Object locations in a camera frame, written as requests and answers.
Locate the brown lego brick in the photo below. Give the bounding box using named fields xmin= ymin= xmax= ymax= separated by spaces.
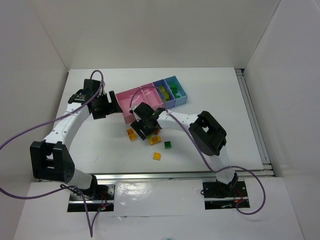
xmin=153 ymin=128 xmax=161 ymax=135

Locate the orange sloped lego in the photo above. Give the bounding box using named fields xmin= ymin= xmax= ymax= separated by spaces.
xmin=148 ymin=135 xmax=162 ymax=146

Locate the lime long lego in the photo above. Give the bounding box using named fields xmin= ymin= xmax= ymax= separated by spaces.
xmin=162 ymin=90 xmax=170 ymax=102

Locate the dark green small lego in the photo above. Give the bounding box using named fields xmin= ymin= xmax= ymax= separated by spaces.
xmin=173 ymin=93 xmax=181 ymax=99

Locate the orange square lego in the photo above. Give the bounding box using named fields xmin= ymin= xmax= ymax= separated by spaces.
xmin=152 ymin=152 xmax=161 ymax=161

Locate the dark green long lego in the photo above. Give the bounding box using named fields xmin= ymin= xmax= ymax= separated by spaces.
xmin=169 ymin=84 xmax=178 ymax=91

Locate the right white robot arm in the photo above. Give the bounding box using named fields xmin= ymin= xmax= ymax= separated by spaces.
xmin=129 ymin=102 xmax=238 ymax=198

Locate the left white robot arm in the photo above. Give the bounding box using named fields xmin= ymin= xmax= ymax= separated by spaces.
xmin=29 ymin=79 xmax=122 ymax=198

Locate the large pink container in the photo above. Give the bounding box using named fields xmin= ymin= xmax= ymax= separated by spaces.
xmin=115 ymin=87 xmax=147 ymax=124

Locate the small pink container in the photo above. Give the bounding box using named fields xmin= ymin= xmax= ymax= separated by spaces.
xmin=141 ymin=82 xmax=163 ymax=110

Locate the purple blue container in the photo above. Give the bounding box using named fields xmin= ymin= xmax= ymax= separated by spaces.
xmin=153 ymin=79 xmax=176 ymax=109

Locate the dark green square lego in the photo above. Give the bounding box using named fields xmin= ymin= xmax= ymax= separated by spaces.
xmin=164 ymin=141 xmax=172 ymax=149

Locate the light blue container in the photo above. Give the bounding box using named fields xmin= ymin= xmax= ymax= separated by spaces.
xmin=164 ymin=76 xmax=188 ymax=107

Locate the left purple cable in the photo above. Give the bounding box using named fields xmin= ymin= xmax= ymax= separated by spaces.
xmin=0 ymin=69 xmax=113 ymax=238

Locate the purple cable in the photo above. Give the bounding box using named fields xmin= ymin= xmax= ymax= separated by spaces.
xmin=0 ymin=69 xmax=113 ymax=238
xmin=129 ymin=87 xmax=266 ymax=216

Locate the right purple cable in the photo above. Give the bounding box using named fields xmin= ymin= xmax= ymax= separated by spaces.
xmin=129 ymin=87 xmax=266 ymax=216

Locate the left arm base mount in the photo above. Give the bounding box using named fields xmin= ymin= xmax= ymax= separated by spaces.
xmin=67 ymin=183 xmax=116 ymax=213

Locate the aluminium rail front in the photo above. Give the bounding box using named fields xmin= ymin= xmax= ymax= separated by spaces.
xmin=94 ymin=171 xmax=216 ymax=181

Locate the aluminium rail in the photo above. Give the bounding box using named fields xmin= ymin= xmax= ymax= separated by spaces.
xmin=94 ymin=171 xmax=216 ymax=181
xmin=234 ymin=68 xmax=275 ymax=176

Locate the aluminium rail right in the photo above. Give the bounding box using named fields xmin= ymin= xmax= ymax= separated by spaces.
xmin=234 ymin=68 xmax=275 ymax=176

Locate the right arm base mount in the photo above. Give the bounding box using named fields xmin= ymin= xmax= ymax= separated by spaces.
xmin=200 ymin=180 xmax=250 ymax=210

